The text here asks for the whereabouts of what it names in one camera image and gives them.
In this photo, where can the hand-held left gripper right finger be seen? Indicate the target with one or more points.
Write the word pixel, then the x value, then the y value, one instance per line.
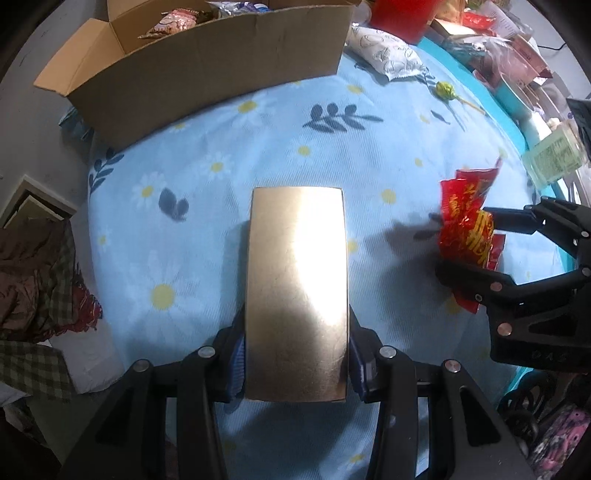
pixel 358 364

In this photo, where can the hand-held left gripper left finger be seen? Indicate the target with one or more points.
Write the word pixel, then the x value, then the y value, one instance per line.
pixel 235 369

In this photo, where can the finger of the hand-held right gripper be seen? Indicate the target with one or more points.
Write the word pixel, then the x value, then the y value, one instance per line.
pixel 512 219
pixel 466 274

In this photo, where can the red snack packet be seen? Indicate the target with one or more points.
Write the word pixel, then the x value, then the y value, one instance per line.
pixel 461 221

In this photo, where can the gold box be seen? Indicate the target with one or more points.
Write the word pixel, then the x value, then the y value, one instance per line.
pixel 295 286

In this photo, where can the brown cardboard box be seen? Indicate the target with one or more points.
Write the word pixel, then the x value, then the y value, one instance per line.
pixel 207 60

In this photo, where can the pale green translucent box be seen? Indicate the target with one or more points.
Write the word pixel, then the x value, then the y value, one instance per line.
pixel 554 154

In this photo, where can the pink floral cloth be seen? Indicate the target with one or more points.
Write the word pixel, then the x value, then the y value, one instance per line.
pixel 563 438

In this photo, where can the teal bowl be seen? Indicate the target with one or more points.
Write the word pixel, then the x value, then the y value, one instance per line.
pixel 512 99

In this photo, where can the green lollipop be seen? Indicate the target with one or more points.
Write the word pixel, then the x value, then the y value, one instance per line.
pixel 445 89

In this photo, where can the small red packet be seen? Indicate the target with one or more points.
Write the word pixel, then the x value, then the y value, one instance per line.
pixel 480 21

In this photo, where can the checked cloth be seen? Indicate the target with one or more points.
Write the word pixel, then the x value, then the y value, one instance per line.
pixel 32 364

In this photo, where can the white printed snack packet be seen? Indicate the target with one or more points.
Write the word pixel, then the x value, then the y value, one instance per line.
pixel 383 50

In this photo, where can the red canister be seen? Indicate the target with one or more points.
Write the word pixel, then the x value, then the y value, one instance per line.
pixel 401 18

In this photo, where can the blue floral blanket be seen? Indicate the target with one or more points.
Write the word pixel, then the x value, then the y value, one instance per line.
pixel 277 138

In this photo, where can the leaning wooden frames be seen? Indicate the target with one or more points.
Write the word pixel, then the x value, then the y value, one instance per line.
pixel 32 203

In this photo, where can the blue plastic bag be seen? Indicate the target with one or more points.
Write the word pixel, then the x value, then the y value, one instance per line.
pixel 76 134

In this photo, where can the silver snack packet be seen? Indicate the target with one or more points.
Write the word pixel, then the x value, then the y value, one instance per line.
pixel 240 7

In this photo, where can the pink printed snack packet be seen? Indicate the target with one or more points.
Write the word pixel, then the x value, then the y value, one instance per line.
pixel 171 23

